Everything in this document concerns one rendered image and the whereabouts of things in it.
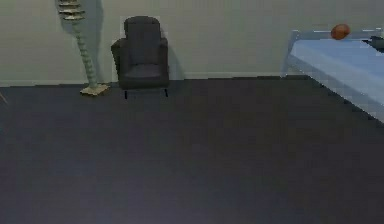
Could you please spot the dark grey armchair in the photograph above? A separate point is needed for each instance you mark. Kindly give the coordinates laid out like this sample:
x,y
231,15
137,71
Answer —
x,y
141,56

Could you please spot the pale green floor lamp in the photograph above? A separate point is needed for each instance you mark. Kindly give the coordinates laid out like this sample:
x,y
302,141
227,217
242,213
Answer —
x,y
86,55

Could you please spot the blue bed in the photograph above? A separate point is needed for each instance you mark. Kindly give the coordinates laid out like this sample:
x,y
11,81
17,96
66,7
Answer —
x,y
346,66

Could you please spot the orange-brown ball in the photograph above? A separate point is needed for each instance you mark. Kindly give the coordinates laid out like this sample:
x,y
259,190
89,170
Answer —
x,y
340,31

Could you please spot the dark flat object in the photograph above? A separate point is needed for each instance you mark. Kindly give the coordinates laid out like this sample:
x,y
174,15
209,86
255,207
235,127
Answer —
x,y
377,43

